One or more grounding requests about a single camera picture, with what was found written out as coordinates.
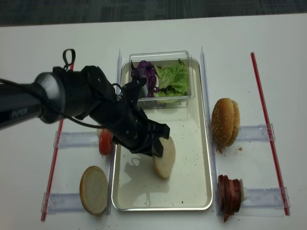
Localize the left red strip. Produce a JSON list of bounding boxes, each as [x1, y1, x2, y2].
[[40, 62, 75, 221]]

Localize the brown meat patty slices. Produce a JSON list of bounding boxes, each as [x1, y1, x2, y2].
[[218, 175, 243, 215]]

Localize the tan bottom bun slice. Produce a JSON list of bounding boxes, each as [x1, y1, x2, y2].
[[80, 166, 108, 216]]

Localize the upper right clear rail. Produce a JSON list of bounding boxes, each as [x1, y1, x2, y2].
[[236, 124, 275, 142]]

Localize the pale bun slice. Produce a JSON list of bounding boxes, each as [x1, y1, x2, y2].
[[153, 137, 176, 179]]

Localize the sesame bun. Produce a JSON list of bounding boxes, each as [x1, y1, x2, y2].
[[226, 100, 240, 146], [211, 98, 235, 146]]

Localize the upper left clear rail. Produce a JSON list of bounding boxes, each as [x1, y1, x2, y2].
[[53, 132, 99, 148]]

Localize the green lettuce leaves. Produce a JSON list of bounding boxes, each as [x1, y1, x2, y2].
[[153, 59, 189, 98]]

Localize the lower left clear rail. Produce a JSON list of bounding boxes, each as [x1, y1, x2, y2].
[[41, 193, 85, 214]]

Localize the lower right clear rail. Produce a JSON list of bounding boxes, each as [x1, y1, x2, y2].
[[241, 187, 291, 209]]

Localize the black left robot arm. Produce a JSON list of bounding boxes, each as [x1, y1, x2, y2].
[[0, 62, 170, 157]]

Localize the purple cabbage leaves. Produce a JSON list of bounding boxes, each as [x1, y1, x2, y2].
[[130, 61, 159, 98]]

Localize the sesame bun behind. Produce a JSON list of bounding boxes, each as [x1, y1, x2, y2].
[[226, 100, 240, 146]]

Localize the right long clear divider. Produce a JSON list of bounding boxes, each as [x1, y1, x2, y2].
[[200, 47, 222, 216]]

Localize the silver metal tray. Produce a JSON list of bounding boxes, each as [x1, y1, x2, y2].
[[112, 60, 213, 211]]

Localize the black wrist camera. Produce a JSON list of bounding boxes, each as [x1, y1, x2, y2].
[[120, 78, 148, 104]]

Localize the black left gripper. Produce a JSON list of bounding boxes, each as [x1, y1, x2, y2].
[[90, 100, 170, 158]]

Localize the red tomato slices stack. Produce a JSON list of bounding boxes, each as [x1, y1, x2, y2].
[[98, 129, 113, 156]]

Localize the right red strip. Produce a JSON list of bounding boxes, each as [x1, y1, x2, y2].
[[250, 52, 290, 216]]

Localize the sesame top bun front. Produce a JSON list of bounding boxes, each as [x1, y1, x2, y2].
[[211, 98, 235, 146]]

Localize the white pusher behind tomato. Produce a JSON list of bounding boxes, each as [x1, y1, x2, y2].
[[96, 128, 102, 138]]

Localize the clear rail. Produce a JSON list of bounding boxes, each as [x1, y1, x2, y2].
[[41, 193, 85, 214], [241, 187, 291, 209], [53, 132, 99, 148], [236, 124, 275, 142]]

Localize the clear plastic salad box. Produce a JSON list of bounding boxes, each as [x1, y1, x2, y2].
[[128, 50, 194, 109]]

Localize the red strip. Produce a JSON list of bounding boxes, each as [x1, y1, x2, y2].
[[250, 52, 290, 216], [40, 62, 75, 221]]

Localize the white pusher behind patties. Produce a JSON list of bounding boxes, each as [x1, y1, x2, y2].
[[239, 179, 248, 203]]

